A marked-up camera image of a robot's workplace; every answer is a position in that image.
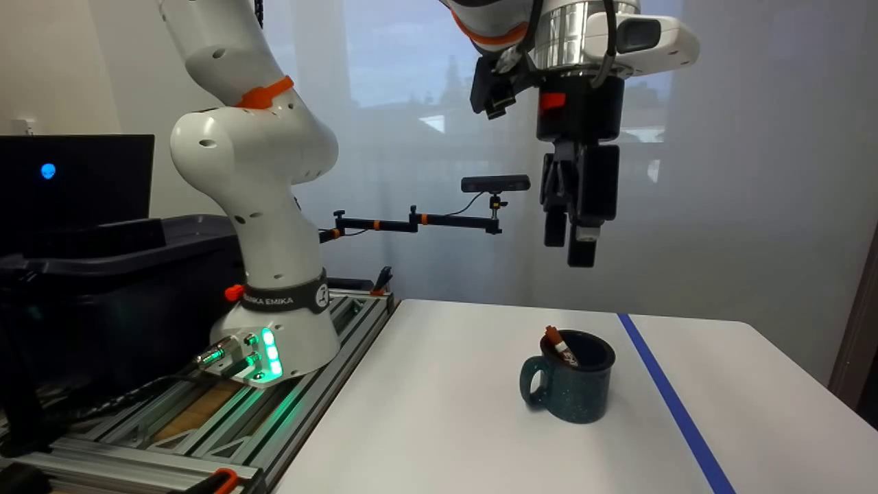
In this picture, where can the black monitor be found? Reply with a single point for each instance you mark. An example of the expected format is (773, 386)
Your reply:
(69, 183)

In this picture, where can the blue tape line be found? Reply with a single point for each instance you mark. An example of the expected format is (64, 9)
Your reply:
(702, 451)

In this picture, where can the dark teal mug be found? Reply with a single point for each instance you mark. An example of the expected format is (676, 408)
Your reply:
(569, 393)

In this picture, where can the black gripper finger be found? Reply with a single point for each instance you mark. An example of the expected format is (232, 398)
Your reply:
(582, 246)
(555, 225)

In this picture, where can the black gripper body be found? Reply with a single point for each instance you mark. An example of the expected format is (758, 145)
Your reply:
(580, 123)

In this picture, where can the red capped marker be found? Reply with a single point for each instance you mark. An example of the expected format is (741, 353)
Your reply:
(560, 348)

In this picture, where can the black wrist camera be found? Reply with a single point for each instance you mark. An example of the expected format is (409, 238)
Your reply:
(497, 83)

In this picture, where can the aluminium rail base frame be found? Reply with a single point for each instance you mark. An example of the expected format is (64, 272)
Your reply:
(198, 427)

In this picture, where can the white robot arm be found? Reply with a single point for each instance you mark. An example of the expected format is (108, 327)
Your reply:
(263, 140)

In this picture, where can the black storage bin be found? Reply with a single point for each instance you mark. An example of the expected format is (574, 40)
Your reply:
(112, 305)

